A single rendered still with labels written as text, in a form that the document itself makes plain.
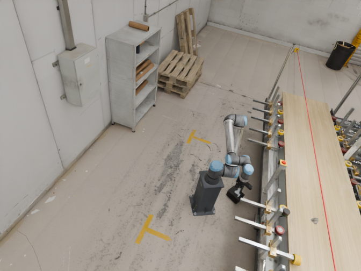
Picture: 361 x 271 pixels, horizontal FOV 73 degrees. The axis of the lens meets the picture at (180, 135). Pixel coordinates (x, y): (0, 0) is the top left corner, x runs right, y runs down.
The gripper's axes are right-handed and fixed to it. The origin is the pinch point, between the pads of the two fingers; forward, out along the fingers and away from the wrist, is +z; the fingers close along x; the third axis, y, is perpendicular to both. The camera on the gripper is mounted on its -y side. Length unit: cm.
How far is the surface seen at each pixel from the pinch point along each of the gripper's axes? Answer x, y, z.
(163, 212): 2, 74, 94
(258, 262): 50, -34, 24
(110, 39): -116, 217, -59
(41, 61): -6, 225, -71
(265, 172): -63, -30, 24
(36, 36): -8, 225, -95
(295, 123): -158, -57, 4
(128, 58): -116, 191, -40
